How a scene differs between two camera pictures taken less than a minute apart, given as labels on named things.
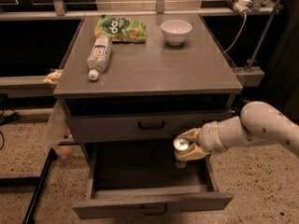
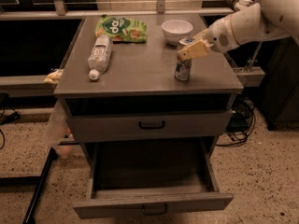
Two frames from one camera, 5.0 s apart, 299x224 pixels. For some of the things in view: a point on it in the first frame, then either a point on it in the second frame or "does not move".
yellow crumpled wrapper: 53,77 does not move
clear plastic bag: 58,129 does not move
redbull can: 181,144 → 182,69
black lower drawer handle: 155,213 does not move
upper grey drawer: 91,126 does not move
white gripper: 209,136 → 219,35
